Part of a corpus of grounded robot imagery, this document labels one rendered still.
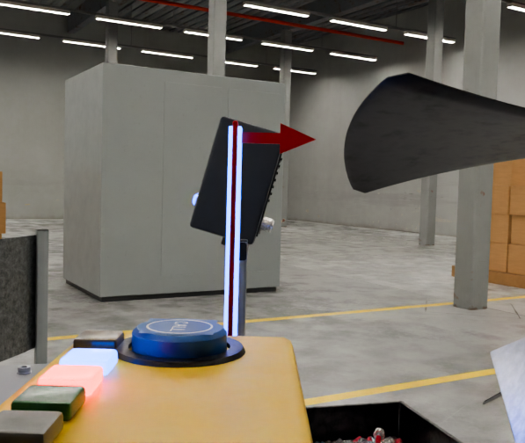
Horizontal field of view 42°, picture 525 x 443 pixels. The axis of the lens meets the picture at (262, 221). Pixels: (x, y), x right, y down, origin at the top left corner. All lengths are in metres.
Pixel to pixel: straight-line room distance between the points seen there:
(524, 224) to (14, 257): 7.26
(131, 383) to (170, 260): 6.54
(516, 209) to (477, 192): 2.16
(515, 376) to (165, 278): 6.29
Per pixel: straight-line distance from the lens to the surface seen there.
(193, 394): 0.24
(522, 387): 0.59
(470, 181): 6.83
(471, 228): 6.81
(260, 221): 1.12
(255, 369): 0.27
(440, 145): 0.58
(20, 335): 2.47
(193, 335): 0.28
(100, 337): 0.29
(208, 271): 6.98
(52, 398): 0.22
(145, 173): 6.65
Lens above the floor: 1.14
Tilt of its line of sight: 3 degrees down
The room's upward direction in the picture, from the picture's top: 2 degrees clockwise
